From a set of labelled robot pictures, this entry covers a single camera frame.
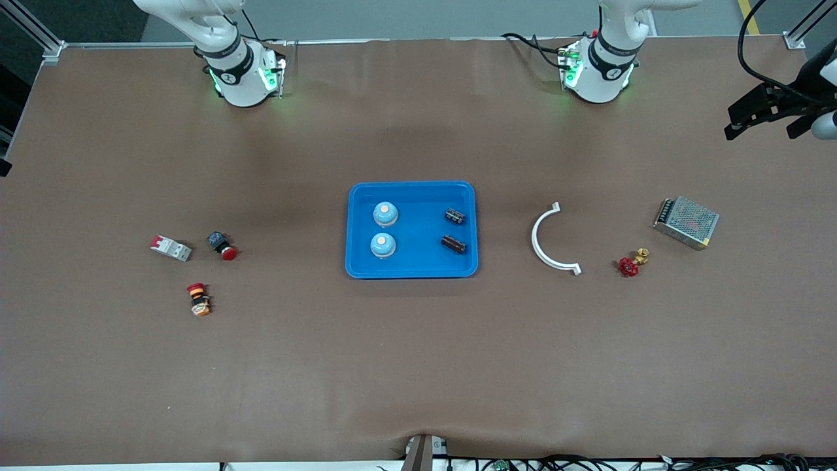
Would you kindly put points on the metal mesh power supply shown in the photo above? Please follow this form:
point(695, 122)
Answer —
point(686, 221)

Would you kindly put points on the blue plastic tray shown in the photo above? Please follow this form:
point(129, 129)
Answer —
point(418, 235)

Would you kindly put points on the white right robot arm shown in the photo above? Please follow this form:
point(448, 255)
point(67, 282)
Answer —
point(245, 85)

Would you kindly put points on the red button with orange block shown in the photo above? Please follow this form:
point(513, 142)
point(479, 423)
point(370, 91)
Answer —
point(198, 301)

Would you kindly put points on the blue service bell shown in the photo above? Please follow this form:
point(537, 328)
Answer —
point(382, 246)
point(386, 214)

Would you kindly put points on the white curved plastic clamp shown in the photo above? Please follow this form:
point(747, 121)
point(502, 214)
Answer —
point(535, 239)

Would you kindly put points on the aluminium frame post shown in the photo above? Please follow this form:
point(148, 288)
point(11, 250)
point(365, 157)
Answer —
point(794, 42)
point(53, 51)

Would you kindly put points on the brown electrolytic capacitor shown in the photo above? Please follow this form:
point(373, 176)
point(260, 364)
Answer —
point(453, 245)

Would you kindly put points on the dark electrolytic capacitor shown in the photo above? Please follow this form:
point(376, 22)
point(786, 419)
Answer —
point(455, 216)

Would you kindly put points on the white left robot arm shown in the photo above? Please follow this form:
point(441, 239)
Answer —
point(598, 82)

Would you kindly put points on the red button with black block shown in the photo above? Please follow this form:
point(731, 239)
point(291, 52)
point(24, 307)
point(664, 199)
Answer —
point(225, 250)

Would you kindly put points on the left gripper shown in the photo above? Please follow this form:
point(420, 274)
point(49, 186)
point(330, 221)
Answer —
point(795, 98)

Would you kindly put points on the white red circuit breaker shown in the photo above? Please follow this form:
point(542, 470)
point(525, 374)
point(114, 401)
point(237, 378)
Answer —
point(171, 248)

